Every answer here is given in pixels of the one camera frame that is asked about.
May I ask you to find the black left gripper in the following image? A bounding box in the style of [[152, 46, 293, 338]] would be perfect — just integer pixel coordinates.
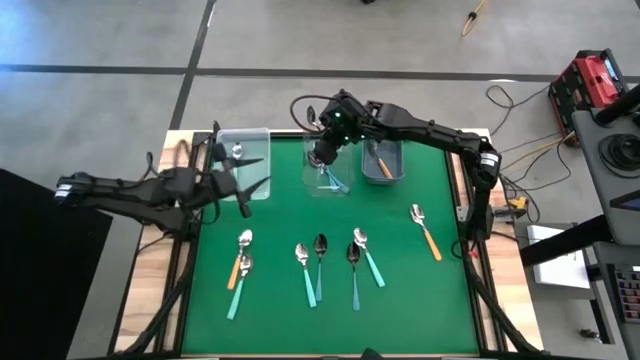
[[199, 143, 272, 203]]

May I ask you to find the orange-handled metal spoon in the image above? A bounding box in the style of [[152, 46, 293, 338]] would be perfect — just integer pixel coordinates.
[[409, 203, 444, 263], [226, 228, 254, 292], [367, 141, 386, 169], [372, 147, 395, 180]]

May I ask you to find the blue-handled metal spoon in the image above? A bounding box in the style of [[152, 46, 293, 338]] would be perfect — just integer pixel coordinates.
[[307, 149, 351, 195], [313, 233, 329, 303], [346, 241, 361, 312]]

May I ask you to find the frosted white plastic bin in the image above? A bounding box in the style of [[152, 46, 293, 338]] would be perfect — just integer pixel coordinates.
[[214, 127, 272, 202]]

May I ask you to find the clear plastic bin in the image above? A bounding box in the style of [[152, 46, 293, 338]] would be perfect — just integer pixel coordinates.
[[302, 118, 357, 197]]

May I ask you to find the blue-grey plastic bin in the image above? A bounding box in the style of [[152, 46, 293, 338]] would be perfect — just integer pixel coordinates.
[[360, 135, 406, 186]]

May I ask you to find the green table mat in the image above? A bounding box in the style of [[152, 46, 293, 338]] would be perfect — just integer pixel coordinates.
[[180, 135, 481, 356]]

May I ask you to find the grey equipment cart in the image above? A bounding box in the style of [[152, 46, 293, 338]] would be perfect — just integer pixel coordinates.
[[571, 107, 640, 246]]

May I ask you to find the black floor mat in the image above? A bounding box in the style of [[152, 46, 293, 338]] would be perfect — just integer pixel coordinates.
[[0, 167, 115, 360]]

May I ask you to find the red black tool case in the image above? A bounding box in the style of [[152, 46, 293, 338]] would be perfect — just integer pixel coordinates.
[[548, 48, 629, 149]]

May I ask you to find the black diagonal bar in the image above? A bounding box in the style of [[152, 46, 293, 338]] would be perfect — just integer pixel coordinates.
[[518, 213, 615, 269]]

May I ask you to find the white box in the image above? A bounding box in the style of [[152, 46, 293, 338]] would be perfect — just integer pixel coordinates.
[[526, 223, 592, 291]]

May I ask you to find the black round pole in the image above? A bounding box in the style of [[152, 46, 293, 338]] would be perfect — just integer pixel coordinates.
[[593, 83, 640, 127]]

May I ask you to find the dark tablet screen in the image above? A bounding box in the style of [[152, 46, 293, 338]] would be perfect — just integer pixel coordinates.
[[608, 188, 640, 212]]

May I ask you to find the blue-keyed control panel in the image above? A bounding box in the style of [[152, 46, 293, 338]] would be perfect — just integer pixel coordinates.
[[610, 263, 640, 325]]

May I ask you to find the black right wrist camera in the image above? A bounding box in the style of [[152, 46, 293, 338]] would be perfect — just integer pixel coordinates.
[[313, 139, 341, 166]]

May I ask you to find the black metal table frame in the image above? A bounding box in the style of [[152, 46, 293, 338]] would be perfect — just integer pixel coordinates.
[[112, 119, 544, 360]]

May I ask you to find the black floor cable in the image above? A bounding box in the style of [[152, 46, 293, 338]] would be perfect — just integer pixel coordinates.
[[485, 83, 551, 137]]

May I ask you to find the yellow floor cable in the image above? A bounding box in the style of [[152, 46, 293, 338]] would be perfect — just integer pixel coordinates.
[[459, 0, 489, 39]]

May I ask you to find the yellow cable plug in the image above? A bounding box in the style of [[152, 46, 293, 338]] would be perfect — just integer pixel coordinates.
[[504, 195, 530, 214]]

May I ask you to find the yellow extension cable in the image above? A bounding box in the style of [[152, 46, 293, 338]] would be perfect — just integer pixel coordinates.
[[499, 130, 576, 162]]

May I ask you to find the black coiled cable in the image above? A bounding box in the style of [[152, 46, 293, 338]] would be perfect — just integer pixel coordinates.
[[597, 133, 640, 180]]

